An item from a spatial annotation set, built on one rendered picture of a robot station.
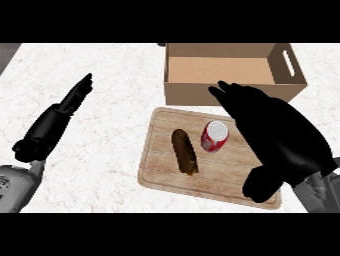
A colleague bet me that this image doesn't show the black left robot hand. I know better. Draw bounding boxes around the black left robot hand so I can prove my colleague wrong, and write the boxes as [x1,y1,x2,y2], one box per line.
[10,72,95,164]

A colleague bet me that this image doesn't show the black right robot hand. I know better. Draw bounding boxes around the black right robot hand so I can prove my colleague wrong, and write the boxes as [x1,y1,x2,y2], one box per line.
[207,80,338,204]

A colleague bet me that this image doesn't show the red can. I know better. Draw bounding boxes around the red can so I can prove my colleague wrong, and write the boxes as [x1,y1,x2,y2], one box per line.
[199,120,230,154]

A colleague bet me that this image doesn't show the brown cardboard box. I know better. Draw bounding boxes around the brown cardboard box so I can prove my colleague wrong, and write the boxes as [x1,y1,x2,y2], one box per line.
[163,43,309,107]

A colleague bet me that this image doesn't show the pale wooden cutting board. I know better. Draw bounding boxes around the pale wooden cutting board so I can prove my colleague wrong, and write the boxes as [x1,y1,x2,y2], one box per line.
[136,106,284,211]

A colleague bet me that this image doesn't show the brown elongated vegetable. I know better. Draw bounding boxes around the brown elongated vegetable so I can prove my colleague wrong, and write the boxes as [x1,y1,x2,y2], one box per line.
[170,128,201,177]

